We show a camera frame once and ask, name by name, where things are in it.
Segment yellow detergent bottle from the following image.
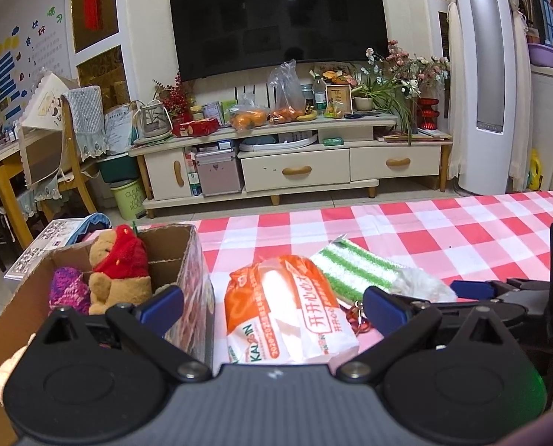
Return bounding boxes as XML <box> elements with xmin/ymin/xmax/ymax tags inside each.
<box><xmin>529</xmin><ymin>149</ymin><xmax>544</xmax><ymax>191</ymax></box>

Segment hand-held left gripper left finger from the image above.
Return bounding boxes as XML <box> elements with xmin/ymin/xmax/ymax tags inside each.
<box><xmin>35</xmin><ymin>285</ymin><xmax>213</xmax><ymax>382</ymax></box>

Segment brown bear plush red hood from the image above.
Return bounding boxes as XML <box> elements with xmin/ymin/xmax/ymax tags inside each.
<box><xmin>87</xmin><ymin>224</ymin><xmax>154</xmax><ymax>315</ymax></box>

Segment yellow wooden table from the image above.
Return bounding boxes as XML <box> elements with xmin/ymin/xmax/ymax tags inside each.
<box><xmin>0</xmin><ymin>127</ymin><xmax>68</xmax><ymax>249</ymax></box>

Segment tall bag of oranges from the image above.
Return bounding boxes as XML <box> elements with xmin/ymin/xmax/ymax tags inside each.
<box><xmin>268</xmin><ymin>59</ymin><xmax>307</xmax><ymax>124</ymax></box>

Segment red vase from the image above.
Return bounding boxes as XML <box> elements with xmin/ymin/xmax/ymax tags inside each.
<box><xmin>416</xmin><ymin>97</ymin><xmax>440</xmax><ymax>131</ymax></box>

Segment cardboard box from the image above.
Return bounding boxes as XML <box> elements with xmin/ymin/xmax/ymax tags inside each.
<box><xmin>0</xmin><ymin>223</ymin><xmax>217</xmax><ymax>446</ymax></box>

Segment red white checkered tablecloth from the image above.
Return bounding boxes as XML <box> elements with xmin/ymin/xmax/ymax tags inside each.
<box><xmin>195</xmin><ymin>190</ymin><xmax>553</xmax><ymax>368</ymax></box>

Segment red keychain charm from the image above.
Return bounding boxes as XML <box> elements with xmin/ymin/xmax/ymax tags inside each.
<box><xmin>346</xmin><ymin>301</ymin><xmax>374</xmax><ymax>336</ymax></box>

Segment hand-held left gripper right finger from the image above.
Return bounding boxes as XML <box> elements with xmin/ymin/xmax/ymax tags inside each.
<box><xmin>336</xmin><ymin>285</ymin><xmax>521</xmax><ymax>384</ymax></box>

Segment purple knitted toy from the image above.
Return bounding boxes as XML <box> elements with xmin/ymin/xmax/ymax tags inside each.
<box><xmin>49</xmin><ymin>267</ymin><xmax>92</xmax><ymax>312</ymax></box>

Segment cream television cabinet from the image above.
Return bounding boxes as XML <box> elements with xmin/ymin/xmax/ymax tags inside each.
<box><xmin>129</xmin><ymin>114</ymin><xmax>454</xmax><ymax>219</ymax></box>

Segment wall poster with blue strips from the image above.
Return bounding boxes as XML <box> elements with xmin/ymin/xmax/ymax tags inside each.
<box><xmin>0</xmin><ymin>7</ymin><xmax>70</xmax><ymax>147</ymax></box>

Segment patterned flat box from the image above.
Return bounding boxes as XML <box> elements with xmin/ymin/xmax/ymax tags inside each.
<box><xmin>4</xmin><ymin>218</ymin><xmax>91</xmax><ymax>282</ymax></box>

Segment orange snack packet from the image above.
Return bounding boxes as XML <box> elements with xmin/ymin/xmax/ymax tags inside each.
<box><xmin>224</xmin><ymin>255</ymin><xmax>360</xmax><ymax>367</ymax></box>

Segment blue bag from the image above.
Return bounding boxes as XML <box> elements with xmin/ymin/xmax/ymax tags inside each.
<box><xmin>67</xmin><ymin>213</ymin><xmax>114</xmax><ymax>245</ymax></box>

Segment red berry branches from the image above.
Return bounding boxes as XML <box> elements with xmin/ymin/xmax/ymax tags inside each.
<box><xmin>153</xmin><ymin>72</ymin><xmax>196</xmax><ymax>119</ymax></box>

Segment plastic water bottle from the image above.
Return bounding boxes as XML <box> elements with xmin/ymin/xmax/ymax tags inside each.
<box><xmin>312</xmin><ymin>77</ymin><xmax>328</xmax><ymax>116</ymax></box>

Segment light green trash bin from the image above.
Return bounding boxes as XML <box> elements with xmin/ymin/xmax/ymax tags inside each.
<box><xmin>110</xmin><ymin>179</ymin><xmax>147</xmax><ymax>220</ymax></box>

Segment black television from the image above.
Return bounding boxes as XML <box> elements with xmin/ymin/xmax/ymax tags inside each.
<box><xmin>167</xmin><ymin>0</ymin><xmax>389</xmax><ymax>82</ymax></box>

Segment purple plastic basin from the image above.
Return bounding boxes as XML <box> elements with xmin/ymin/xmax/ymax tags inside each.
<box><xmin>527</xmin><ymin>43</ymin><xmax>553</xmax><ymax>70</ymax></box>

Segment white cartoon print cloth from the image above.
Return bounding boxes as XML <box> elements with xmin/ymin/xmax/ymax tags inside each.
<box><xmin>19</xmin><ymin>70</ymin><xmax>79</xmax><ymax>133</ymax></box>

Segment red gift box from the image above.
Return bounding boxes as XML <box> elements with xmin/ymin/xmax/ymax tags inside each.
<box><xmin>172</xmin><ymin>118</ymin><xmax>220</xmax><ymax>138</ymax></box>

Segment grey lace chair cover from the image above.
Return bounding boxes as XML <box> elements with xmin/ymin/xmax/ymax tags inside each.
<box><xmin>63</xmin><ymin>86</ymin><xmax>110</xmax><ymax>161</ymax></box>

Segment white fluffy plush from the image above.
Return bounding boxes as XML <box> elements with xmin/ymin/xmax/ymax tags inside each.
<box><xmin>390</xmin><ymin>267</ymin><xmax>458</xmax><ymax>303</ymax></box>

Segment wooden chair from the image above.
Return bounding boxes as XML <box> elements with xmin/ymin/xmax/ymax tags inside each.
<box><xmin>59</xmin><ymin>94</ymin><xmax>101</xmax><ymax>217</ymax></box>

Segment white round tray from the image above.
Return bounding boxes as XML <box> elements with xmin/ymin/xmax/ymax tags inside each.
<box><xmin>244</xmin><ymin>132</ymin><xmax>319</xmax><ymax>147</ymax></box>

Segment pink storage box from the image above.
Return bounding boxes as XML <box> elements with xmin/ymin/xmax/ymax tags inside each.
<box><xmin>195</xmin><ymin>149</ymin><xmax>244</xmax><ymax>197</ymax></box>

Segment white tower air conditioner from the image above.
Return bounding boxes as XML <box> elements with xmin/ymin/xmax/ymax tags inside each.
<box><xmin>453</xmin><ymin>0</ymin><xmax>514</xmax><ymax>196</ymax></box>

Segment white paper certificate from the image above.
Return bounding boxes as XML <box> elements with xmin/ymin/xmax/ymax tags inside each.
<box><xmin>104</xmin><ymin>102</ymin><xmax>138</xmax><ymax>155</ymax></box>

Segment wooden picture frame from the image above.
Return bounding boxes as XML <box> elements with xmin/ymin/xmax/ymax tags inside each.
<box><xmin>325</xmin><ymin>84</ymin><xmax>352</xmax><ymax>117</ymax></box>

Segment pink white flower bouquet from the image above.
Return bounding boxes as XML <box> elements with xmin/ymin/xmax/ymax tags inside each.
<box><xmin>367</xmin><ymin>39</ymin><xmax>451</xmax><ymax>98</ymax></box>

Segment white laundry cabinet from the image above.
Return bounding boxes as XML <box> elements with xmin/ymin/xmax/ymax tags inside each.
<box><xmin>531</xmin><ymin>67</ymin><xmax>553</xmax><ymax>191</ymax></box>

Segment green plant in white pot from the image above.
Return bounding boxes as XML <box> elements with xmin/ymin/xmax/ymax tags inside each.
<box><xmin>351</xmin><ymin>74</ymin><xmax>419</xmax><ymax>145</ymax></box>

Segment glass kettle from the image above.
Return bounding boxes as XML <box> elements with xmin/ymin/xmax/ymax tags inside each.
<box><xmin>134</xmin><ymin>101</ymin><xmax>173</xmax><ymax>142</ymax></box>

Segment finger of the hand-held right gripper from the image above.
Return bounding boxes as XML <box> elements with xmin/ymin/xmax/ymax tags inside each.
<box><xmin>449</xmin><ymin>279</ymin><xmax>553</xmax><ymax>300</ymax></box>
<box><xmin>494</xmin><ymin>296</ymin><xmax>553</xmax><ymax>327</ymax></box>

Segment green white striped knit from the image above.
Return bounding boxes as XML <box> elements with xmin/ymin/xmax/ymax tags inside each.
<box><xmin>310</xmin><ymin>236</ymin><xmax>407</xmax><ymax>300</ymax></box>

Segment dark green container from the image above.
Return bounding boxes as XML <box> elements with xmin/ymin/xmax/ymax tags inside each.
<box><xmin>97</xmin><ymin>153</ymin><xmax>140</xmax><ymax>183</ymax></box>

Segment small bag of oranges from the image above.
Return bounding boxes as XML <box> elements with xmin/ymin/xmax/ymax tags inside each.
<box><xmin>230</xmin><ymin>95</ymin><xmax>269</xmax><ymax>131</ymax></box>

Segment person's right forearm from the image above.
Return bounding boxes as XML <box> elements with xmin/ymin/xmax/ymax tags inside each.
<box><xmin>522</xmin><ymin>406</ymin><xmax>553</xmax><ymax>446</ymax></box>

